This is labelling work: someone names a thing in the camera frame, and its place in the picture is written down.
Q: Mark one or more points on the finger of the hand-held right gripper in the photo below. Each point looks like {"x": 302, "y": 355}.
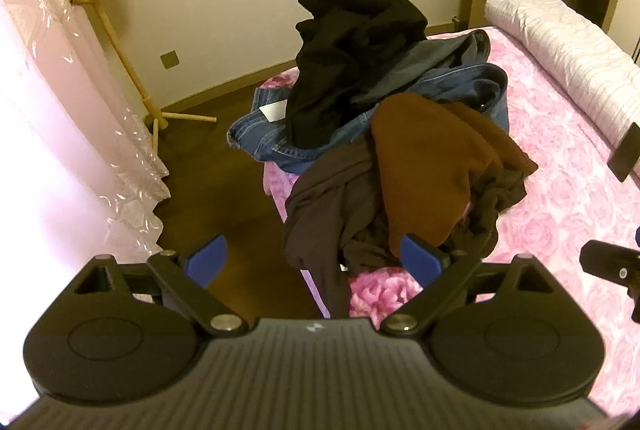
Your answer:
{"x": 626, "y": 154}
{"x": 607, "y": 262}

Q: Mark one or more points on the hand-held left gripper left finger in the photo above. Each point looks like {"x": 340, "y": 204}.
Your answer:
{"x": 207, "y": 257}

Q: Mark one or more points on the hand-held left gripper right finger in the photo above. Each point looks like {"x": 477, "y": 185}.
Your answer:
{"x": 420, "y": 260}

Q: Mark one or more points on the dark brown shirt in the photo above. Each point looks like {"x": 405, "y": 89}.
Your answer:
{"x": 330, "y": 210}

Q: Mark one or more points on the pink rose bed blanket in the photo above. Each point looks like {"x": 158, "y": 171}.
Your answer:
{"x": 560, "y": 210}

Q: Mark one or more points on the brown sweater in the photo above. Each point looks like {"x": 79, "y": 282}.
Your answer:
{"x": 425, "y": 159}

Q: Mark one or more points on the white striped quilt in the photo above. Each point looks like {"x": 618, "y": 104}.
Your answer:
{"x": 565, "y": 44}

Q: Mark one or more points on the blue jeans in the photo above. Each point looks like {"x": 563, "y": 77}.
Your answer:
{"x": 270, "y": 137}

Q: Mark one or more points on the grey blue denim garment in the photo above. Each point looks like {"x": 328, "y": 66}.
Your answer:
{"x": 450, "y": 52}

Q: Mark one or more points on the pink sheer curtain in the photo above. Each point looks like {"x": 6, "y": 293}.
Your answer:
{"x": 55, "y": 119}

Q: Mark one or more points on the wooden coat rack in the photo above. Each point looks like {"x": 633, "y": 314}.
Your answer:
{"x": 125, "y": 59}

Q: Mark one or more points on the black garment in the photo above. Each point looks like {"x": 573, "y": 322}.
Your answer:
{"x": 350, "y": 54}

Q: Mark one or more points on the brass wall socket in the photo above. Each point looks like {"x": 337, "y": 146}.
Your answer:
{"x": 170, "y": 59}

